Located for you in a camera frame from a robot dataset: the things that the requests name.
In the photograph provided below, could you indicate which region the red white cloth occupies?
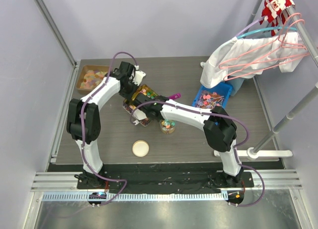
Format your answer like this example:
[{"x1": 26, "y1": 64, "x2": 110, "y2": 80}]
[{"x1": 259, "y1": 0, "x2": 295, "y2": 27}]

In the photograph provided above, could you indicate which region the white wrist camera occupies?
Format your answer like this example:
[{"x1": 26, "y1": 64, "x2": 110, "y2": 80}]
[
  {"x1": 132, "y1": 109, "x2": 150, "y2": 127},
  {"x1": 133, "y1": 65, "x2": 146, "y2": 86}
]

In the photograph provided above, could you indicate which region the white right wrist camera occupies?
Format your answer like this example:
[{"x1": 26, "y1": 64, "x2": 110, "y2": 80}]
[{"x1": 132, "y1": 109, "x2": 150, "y2": 127}]

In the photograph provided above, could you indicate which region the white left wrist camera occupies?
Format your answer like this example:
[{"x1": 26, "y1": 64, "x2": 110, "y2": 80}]
[{"x1": 133, "y1": 65, "x2": 146, "y2": 86}]

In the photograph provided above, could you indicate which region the clear glass jar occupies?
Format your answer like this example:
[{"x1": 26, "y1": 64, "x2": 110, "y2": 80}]
[{"x1": 159, "y1": 119, "x2": 175, "y2": 134}]

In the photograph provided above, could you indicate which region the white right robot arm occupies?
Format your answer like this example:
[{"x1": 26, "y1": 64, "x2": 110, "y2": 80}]
[{"x1": 133, "y1": 93, "x2": 243, "y2": 187}]

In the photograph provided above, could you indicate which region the grey clothes rack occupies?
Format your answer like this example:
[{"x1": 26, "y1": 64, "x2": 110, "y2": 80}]
[{"x1": 242, "y1": 0, "x2": 318, "y2": 160}]

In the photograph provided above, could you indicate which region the slotted cable duct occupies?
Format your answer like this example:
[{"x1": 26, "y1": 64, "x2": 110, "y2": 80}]
[{"x1": 42, "y1": 191, "x2": 228, "y2": 202}]

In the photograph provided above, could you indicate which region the aluminium corner post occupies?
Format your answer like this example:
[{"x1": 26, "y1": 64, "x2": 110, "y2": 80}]
[{"x1": 34, "y1": 0, "x2": 77, "y2": 67}]

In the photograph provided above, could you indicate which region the gold tin of popsicle candies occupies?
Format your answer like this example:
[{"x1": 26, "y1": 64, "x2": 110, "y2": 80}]
[{"x1": 76, "y1": 65, "x2": 109, "y2": 95}]

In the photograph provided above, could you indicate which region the aluminium frame rail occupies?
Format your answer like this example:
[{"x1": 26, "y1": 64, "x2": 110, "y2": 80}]
[{"x1": 31, "y1": 169, "x2": 302, "y2": 194}]

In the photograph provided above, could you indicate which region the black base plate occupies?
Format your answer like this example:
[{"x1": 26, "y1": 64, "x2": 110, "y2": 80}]
[{"x1": 78, "y1": 162, "x2": 254, "y2": 193}]

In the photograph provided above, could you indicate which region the dark tin of star candies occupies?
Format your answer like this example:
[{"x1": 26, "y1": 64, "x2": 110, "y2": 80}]
[{"x1": 123, "y1": 84, "x2": 158, "y2": 127}]

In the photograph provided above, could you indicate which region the grey blue cloth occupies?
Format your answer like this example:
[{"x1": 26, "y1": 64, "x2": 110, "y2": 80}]
[{"x1": 227, "y1": 77, "x2": 244, "y2": 96}]

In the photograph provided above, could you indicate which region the teal hanger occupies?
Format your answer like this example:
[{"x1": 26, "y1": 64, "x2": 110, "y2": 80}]
[{"x1": 232, "y1": 26, "x2": 282, "y2": 39}]

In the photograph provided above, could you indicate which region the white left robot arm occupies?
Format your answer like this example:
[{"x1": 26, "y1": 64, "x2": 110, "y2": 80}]
[{"x1": 67, "y1": 62, "x2": 146, "y2": 189}]

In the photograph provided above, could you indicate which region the blue bin of lollipops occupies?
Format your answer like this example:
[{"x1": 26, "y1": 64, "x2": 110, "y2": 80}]
[{"x1": 192, "y1": 82, "x2": 233, "y2": 109}]

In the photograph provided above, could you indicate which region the round gold jar lid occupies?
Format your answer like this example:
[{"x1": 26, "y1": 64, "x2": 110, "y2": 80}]
[{"x1": 132, "y1": 140, "x2": 150, "y2": 157}]

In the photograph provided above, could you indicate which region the magenta plastic scoop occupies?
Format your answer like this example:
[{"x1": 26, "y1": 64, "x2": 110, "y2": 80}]
[{"x1": 168, "y1": 93, "x2": 181, "y2": 100}]

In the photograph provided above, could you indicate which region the white shirt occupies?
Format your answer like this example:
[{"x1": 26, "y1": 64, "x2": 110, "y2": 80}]
[{"x1": 200, "y1": 31, "x2": 309, "y2": 88}]

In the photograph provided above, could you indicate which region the pink wire hanger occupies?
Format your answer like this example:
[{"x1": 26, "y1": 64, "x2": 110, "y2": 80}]
[{"x1": 218, "y1": 12, "x2": 309, "y2": 81}]

